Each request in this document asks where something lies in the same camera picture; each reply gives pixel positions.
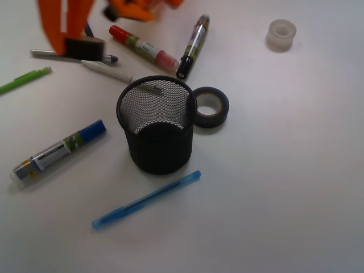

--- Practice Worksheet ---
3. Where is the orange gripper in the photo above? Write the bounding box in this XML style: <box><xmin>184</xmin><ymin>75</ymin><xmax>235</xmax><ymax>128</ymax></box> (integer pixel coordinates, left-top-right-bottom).
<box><xmin>37</xmin><ymin>0</ymin><xmax>183</xmax><ymax>55</ymax></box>

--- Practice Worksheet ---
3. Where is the black tape roll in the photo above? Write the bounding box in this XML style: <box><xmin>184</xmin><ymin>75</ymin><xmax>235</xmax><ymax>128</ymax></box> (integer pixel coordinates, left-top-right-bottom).
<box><xmin>64</xmin><ymin>36</ymin><xmax>105</xmax><ymax>61</ymax></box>
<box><xmin>193</xmin><ymin>86</ymin><xmax>230</xmax><ymax>129</ymax></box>

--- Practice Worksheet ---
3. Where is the clear tape roll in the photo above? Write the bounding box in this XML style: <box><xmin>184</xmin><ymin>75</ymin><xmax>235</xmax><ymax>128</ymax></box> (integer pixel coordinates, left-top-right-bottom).
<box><xmin>266</xmin><ymin>19</ymin><xmax>297</xmax><ymax>52</ymax></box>

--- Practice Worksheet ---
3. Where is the dark blue click pen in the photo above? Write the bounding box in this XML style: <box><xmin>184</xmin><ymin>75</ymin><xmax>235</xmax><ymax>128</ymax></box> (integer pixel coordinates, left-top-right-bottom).
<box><xmin>84</xmin><ymin>22</ymin><xmax>94</xmax><ymax>38</ymax></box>

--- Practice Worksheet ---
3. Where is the white patterned pen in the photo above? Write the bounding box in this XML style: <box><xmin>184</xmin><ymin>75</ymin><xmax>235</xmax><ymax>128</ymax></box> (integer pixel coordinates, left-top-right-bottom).
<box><xmin>81</xmin><ymin>60</ymin><xmax>135</xmax><ymax>83</ymax></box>

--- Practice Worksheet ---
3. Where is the silver grey pen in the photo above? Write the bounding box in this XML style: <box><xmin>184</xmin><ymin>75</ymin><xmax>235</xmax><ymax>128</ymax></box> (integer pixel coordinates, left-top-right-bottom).
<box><xmin>30</xmin><ymin>49</ymin><xmax>119</xmax><ymax>64</ymax></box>

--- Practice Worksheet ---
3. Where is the green pen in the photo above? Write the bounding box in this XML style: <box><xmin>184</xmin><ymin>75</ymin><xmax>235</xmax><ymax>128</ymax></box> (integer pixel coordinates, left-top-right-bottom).
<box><xmin>0</xmin><ymin>67</ymin><xmax>52</xmax><ymax>95</ymax></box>

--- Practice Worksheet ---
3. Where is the black mesh pen holder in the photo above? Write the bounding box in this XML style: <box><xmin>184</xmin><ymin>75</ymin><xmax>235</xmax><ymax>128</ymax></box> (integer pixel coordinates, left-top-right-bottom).
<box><xmin>116</xmin><ymin>76</ymin><xmax>197</xmax><ymax>175</ymax></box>

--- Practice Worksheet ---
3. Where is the light blue ballpoint pen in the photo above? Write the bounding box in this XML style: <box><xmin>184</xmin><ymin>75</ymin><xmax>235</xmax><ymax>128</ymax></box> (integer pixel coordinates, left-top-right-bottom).
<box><xmin>92</xmin><ymin>171</ymin><xmax>201</xmax><ymax>230</ymax></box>

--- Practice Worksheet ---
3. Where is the red cap marker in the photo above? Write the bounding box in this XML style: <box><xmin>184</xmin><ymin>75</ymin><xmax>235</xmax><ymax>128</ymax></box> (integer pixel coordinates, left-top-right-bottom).
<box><xmin>109</xmin><ymin>25</ymin><xmax>179</xmax><ymax>73</ymax></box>

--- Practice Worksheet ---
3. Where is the black cap marker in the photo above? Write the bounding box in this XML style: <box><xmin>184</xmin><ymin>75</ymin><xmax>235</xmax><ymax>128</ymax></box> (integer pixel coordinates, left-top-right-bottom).
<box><xmin>176</xmin><ymin>14</ymin><xmax>210</xmax><ymax>80</ymax></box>

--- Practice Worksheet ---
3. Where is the blue cap marker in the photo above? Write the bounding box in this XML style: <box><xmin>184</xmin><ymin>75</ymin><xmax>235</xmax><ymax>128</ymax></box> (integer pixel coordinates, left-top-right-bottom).
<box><xmin>10</xmin><ymin>119</ymin><xmax>106</xmax><ymax>191</ymax></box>

